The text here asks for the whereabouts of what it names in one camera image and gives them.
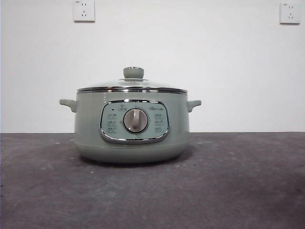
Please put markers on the white wall socket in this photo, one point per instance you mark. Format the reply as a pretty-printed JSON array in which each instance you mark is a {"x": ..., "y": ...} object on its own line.
[
  {"x": 290, "y": 13},
  {"x": 84, "y": 12}
]

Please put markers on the pale green electric cooking pot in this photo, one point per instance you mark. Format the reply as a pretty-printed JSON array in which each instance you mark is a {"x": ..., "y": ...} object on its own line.
[{"x": 90, "y": 133}]

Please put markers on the glass lid with green knob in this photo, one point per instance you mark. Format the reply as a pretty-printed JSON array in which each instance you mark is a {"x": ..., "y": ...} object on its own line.
[{"x": 133, "y": 72}]

